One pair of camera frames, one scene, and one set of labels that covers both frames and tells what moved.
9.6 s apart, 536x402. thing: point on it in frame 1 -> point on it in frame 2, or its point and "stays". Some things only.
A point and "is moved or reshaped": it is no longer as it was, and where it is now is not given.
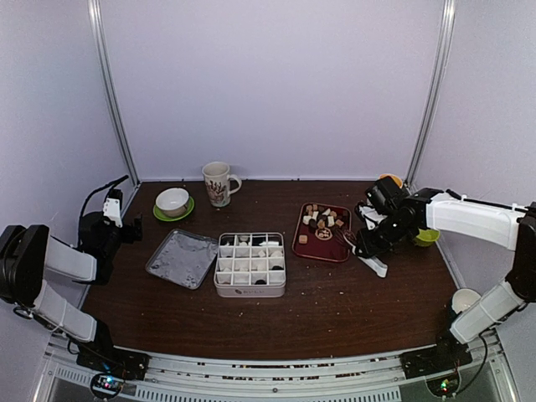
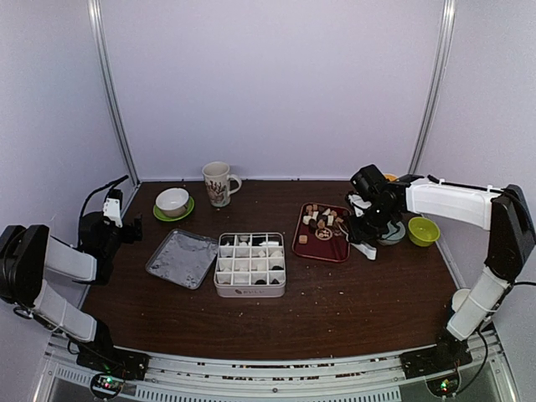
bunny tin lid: (183, 258) stays
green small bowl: (427, 238) stays
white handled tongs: (373, 264) is moved or reshaped
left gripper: (129, 236) stays
